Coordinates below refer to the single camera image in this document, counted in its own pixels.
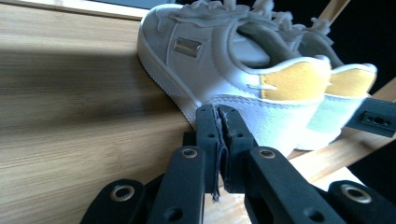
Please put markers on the three-tier wooden shoe rack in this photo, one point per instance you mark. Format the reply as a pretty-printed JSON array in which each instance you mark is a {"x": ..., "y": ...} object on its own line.
[{"x": 62, "y": 109}]

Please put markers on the white sneaker with yellow heel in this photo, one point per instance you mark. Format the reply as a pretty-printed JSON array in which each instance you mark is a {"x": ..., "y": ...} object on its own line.
[
  {"x": 202, "y": 71},
  {"x": 348, "y": 84}
]

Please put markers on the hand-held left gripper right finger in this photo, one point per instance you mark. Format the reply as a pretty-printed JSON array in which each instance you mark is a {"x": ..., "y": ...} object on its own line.
[{"x": 238, "y": 137}]

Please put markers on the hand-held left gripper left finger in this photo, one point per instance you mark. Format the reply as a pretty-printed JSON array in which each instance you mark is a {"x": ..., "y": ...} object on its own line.
[{"x": 207, "y": 137}]

